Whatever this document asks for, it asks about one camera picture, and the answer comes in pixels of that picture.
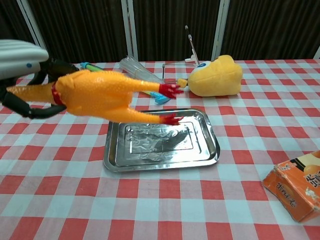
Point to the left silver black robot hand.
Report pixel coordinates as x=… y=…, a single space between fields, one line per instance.
x=15 y=60

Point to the yellow rubber chicken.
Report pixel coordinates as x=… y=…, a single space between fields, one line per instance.
x=100 y=92

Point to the rectangular metal tray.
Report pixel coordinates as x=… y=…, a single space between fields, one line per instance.
x=160 y=150

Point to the yellow plush bird toy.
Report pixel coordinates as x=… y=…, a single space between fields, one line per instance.
x=217 y=77

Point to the blue green water squirter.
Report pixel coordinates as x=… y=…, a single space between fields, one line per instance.
x=91 y=67

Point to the clear plastic cup stack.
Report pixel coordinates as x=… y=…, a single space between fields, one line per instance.
x=136 y=70

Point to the red white checkered tablecloth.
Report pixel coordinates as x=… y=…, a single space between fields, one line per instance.
x=150 y=200

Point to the orange biscuit box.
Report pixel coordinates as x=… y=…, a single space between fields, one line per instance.
x=297 y=190

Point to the white metal frame post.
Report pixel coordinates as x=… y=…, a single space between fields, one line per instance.
x=129 y=30
x=220 y=30
x=32 y=25
x=317 y=53

